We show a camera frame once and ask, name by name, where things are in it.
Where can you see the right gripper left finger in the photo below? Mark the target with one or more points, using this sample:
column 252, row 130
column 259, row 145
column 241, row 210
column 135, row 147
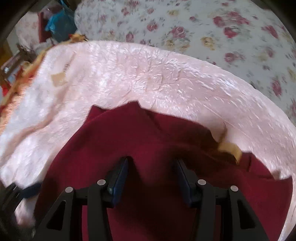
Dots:
column 63, row 221

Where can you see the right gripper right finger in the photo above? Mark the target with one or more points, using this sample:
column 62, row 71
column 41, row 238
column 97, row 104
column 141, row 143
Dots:
column 221, row 213

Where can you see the dark red fleece garment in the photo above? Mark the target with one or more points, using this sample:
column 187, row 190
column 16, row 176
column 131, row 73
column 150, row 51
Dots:
column 152, row 206

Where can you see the pink quilted satin bedspread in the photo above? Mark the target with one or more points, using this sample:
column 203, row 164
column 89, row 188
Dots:
column 73, row 78

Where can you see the orange yellow patterned blanket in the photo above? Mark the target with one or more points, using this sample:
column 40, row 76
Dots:
column 24, row 78

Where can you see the floral covered furniture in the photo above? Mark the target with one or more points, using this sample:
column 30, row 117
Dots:
column 27, row 31

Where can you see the blue plastic bag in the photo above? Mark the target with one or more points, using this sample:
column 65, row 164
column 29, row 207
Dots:
column 61, row 25

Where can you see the floral white bed sheet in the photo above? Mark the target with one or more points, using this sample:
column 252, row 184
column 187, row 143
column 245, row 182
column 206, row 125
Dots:
column 238, row 36

